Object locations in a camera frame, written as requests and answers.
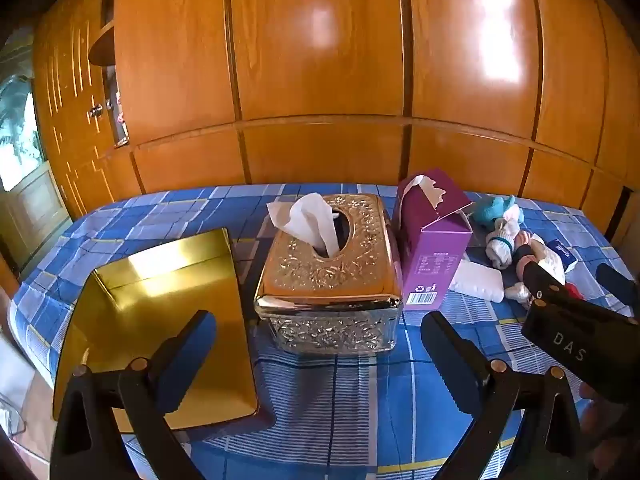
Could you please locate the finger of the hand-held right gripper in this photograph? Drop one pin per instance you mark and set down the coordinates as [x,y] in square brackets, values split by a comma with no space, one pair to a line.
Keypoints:
[622,290]
[547,282]

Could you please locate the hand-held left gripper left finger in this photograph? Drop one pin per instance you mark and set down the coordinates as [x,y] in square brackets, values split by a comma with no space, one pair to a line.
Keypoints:
[192,355]

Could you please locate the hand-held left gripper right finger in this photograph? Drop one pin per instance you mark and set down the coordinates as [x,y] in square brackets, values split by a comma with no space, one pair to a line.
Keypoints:
[450,365]

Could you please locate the white wet wipes packet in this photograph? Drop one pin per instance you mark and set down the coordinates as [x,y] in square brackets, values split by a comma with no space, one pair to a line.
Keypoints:
[552,265]

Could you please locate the red fluffy cloth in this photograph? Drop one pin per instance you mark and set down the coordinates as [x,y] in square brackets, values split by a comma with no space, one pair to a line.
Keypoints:
[573,291]

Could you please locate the small beige bundle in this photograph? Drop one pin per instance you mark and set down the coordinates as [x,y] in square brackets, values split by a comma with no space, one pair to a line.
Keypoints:
[517,292]

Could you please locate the blue pocket tissue pack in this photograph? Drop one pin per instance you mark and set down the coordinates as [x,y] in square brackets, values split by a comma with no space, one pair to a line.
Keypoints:
[562,252]

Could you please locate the gold metal tin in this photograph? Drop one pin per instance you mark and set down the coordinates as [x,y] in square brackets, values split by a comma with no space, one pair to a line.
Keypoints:
[165,310]

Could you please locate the white glove bundle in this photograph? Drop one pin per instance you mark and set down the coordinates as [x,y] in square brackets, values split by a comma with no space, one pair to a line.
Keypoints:
[502,245]

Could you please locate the small white soft pack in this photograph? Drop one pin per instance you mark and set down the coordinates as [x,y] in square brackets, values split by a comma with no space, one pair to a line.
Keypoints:
[475,282]

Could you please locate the blue plush toy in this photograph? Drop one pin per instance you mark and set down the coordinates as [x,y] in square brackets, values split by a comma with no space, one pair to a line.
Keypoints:
[492,210]

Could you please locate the person's right hand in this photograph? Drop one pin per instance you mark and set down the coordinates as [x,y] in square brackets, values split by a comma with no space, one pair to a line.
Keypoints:
[600,410]

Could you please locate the purple cardboard tissue box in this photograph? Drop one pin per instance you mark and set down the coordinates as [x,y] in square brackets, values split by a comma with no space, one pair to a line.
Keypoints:
[430,260]

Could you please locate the blue plaid bed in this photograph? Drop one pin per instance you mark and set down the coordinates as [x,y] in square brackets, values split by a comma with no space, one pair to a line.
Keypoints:
[320,400]

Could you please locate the gold embossed tissue box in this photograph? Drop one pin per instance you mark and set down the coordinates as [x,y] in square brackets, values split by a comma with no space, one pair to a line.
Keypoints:
[330,285]

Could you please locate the glass side table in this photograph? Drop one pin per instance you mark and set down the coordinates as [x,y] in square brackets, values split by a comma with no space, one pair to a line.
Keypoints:
[10,415]

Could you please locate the wooden door with frosted glass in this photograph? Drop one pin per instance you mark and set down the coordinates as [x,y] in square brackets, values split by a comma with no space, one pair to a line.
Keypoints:
[25,200]

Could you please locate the pink ornament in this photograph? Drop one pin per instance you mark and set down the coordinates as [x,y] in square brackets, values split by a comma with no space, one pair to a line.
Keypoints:
[120,115]

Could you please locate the metal door knob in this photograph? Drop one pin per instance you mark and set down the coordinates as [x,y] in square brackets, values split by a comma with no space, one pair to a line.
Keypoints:
[96,110]

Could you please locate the wooden wardrobe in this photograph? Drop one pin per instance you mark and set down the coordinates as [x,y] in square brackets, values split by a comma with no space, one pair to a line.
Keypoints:
[320,60]

